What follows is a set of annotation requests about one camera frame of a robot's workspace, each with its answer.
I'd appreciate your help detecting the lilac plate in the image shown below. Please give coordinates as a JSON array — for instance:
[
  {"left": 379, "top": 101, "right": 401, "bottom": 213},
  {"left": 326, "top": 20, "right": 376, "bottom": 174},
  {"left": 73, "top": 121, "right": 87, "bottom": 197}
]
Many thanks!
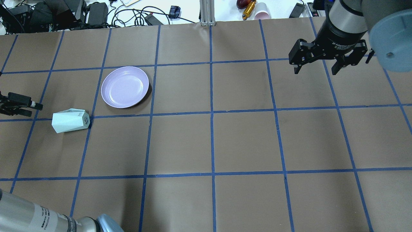
[{"left": 100, "top": 66, "right": 150, "bottom": 109}]

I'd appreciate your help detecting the pink cup on side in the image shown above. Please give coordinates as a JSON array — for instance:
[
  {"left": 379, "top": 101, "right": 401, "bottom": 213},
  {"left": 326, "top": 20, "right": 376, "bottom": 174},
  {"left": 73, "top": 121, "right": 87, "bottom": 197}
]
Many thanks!
[{"left": 253, "top": 2, "right": 272, "bottom": 20}]

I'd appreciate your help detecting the gold metal cylinder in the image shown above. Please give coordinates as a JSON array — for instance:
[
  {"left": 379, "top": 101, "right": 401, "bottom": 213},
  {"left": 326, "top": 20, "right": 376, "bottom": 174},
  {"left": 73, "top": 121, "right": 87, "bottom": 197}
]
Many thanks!
[{"left": 242, "top": 0, "right": 256, "bottom": 20}]

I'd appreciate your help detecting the mint green faceted cup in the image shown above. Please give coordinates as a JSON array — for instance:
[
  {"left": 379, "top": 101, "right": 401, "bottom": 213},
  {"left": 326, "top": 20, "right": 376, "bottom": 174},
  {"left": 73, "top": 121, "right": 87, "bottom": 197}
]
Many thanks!
[{"left": 51, "top": 109, "right": 91, "bottom": 133}]

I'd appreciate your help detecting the black power adapter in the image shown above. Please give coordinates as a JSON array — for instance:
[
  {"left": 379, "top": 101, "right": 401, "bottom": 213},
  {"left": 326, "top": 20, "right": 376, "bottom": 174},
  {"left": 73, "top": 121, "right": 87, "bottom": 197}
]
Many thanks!
[{"left": 289, "top": 3, "right": 305, "bottom": 18}]

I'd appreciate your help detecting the red orange toy fruit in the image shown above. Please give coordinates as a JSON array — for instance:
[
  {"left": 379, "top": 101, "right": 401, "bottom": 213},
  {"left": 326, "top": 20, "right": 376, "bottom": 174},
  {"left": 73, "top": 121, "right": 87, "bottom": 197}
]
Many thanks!
[{"left": 236, "top": 0, "right": 252, "bottom": 9}]

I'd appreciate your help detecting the small blue black device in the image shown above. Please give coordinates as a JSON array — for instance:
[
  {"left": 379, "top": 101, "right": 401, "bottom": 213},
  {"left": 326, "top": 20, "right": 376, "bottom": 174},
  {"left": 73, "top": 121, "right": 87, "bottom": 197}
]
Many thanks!
[{"left": 168, "top": 5, "right": 181, "bottom": 19}]

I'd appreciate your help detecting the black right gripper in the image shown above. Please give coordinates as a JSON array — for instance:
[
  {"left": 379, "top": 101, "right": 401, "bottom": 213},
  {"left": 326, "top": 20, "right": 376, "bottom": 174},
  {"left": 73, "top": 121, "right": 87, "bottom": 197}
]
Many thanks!
[{"left": 288, "top": 39, "right": 368, "bottom": 75}]

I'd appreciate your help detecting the black laptop bag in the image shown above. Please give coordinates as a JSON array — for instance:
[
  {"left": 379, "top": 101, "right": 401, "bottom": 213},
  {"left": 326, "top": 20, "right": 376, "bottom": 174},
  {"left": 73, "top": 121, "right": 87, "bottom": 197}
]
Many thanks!
[{"left": 1, "top": 0, "right": 88, "bottom": 34}]

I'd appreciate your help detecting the aluminium frame post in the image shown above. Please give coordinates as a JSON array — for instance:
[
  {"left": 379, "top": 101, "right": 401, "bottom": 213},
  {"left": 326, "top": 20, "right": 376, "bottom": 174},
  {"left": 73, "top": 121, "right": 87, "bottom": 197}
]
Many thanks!
[{"left": 200, "top": 0, "right": 216, "bottom": 26}]

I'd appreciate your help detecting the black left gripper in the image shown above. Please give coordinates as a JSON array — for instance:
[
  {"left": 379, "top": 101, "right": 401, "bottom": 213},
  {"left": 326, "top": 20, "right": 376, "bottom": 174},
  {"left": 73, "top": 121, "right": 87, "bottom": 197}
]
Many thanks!
[{"left": 0, "top": 92, "right": 43, "bottom": 117}]

